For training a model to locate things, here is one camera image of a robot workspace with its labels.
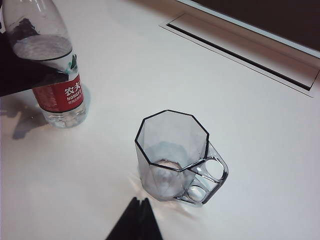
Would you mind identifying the brown desk partition panel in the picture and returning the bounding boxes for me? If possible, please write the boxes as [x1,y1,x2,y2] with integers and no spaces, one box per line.
[174,0,320,61]

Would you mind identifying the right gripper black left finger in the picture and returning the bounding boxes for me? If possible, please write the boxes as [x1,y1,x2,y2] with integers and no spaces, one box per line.
[106,197,143,240]

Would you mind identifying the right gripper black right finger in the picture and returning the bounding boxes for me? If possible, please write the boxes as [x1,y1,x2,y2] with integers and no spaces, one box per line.
[141,198,163,240]

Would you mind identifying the transparent grey faceted handled cup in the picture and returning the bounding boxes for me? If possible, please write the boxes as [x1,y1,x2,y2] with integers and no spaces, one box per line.
[134,109,230,208]

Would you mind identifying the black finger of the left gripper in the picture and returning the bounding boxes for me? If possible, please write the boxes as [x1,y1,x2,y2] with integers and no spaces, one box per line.
[0,17,40,42]
[0,33,70,98]

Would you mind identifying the clear red-label mineral water bottle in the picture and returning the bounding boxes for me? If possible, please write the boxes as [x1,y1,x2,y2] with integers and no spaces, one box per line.
[1,0,88,129]

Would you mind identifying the white table cable slot cover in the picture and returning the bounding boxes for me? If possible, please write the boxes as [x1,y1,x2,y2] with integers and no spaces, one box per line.
[159,12,320,98]

